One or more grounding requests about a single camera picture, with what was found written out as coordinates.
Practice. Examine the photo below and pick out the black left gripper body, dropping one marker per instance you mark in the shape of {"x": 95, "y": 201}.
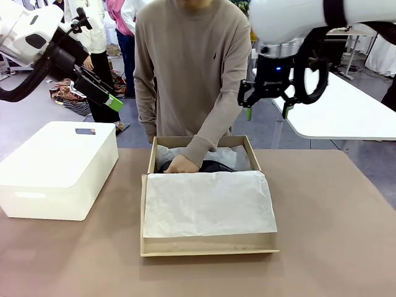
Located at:
{"x": 66, "y": 55}

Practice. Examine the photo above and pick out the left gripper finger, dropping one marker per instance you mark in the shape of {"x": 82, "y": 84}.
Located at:
{"x": 99, "y": 97}
{"x": 97, "y": 80}

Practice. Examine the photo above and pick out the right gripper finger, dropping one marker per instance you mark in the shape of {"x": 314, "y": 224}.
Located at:
{"x": 247, "y": 99}
{"x": 290, "y": 100}

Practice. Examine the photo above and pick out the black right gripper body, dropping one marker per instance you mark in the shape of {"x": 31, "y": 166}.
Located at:
{"x": 272, "y": 77}

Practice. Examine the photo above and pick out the black leather shoe with buckle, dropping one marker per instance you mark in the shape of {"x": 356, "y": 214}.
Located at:
{"x": 216, "y": 166}

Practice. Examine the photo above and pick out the white tissue paper sheet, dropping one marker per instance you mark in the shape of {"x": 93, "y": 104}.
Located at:
{"x": 210, "y": 204}

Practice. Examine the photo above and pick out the brown cardboard shoe box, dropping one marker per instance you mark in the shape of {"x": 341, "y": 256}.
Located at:
{"x": 216, "y": 246}

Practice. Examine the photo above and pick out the person's right forearm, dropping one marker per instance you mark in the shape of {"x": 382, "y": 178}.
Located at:
{"x": 148, "y": 120}

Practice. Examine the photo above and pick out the person's left forearm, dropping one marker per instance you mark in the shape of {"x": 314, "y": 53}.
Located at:
{"x": 210, "y": 130}

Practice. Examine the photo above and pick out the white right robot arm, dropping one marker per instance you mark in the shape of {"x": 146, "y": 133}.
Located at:
{"x": 287, "y": 18}

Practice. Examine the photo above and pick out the white plastic storage box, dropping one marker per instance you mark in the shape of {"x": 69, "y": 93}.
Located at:
{"x": 52, "y": 161}

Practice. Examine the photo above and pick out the cream jacket bystander's hand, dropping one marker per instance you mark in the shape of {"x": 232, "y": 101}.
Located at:
{"x": 89, "y": 65}

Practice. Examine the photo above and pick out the person's left hand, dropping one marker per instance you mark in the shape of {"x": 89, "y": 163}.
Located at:
{"x": 182, "y": 165}

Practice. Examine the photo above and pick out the patterned cloth pile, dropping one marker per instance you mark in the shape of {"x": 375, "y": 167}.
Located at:
{"x": 65, "y": 92}

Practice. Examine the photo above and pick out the bystander in pink top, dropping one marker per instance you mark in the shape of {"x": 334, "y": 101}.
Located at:
{"x": 127, "y": 62}

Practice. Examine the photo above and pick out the dark smartphone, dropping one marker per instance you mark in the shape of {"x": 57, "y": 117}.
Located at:
{"x": 85, "y": 131}

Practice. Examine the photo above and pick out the bystander in cream jacket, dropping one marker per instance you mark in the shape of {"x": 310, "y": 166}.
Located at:
{"x": 99, "y": 37}

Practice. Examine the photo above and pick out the white side table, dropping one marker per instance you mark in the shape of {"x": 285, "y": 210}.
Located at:
{"x": 334, "y": 117}

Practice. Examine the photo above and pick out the person in beige sweater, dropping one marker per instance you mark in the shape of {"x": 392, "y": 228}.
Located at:
{"x": 188, "y": 62}

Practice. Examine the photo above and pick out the bystander in white shirt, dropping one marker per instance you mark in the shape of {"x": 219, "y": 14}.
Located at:
{"x": 131, "y": 15}

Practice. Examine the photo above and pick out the background table with robots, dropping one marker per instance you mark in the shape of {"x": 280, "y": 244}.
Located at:
{"x": 349, "y": 35}

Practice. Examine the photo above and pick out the white curtain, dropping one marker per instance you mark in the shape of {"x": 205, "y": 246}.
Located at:
{"x": 383, "y": 52}

